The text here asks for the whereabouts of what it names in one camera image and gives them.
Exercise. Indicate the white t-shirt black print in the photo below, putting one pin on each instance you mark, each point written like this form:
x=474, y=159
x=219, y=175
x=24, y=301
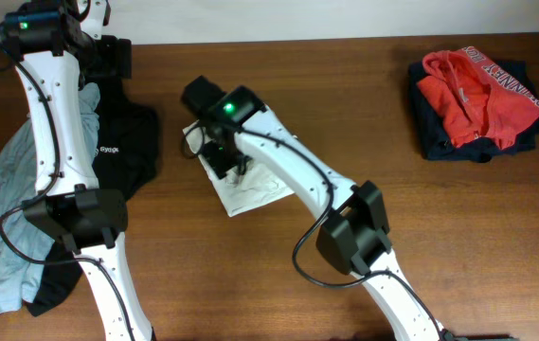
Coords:
x=240, y=193

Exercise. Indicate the navy folded garment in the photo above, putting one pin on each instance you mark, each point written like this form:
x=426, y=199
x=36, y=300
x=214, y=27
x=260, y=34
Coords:
x=435, y=142

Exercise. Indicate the light blue-grey shirt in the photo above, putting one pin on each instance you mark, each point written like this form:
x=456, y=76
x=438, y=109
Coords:
x=20, y=280

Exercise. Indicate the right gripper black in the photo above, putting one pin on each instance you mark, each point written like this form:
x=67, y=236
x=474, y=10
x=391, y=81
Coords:
x=219, y=159

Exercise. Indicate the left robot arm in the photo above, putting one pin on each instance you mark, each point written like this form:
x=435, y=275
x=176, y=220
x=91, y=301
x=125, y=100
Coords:
x=55, y=47

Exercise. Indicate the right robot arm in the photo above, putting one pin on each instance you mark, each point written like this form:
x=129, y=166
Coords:
x=350, y=223

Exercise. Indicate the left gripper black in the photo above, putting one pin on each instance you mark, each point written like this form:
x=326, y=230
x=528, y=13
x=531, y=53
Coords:
x=116, y=64

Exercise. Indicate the red folded shirt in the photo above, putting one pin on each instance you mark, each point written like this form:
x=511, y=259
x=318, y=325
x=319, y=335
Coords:
x=475, y=97

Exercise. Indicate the black t-shirt white logo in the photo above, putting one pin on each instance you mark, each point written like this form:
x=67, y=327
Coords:
x=126, y=157

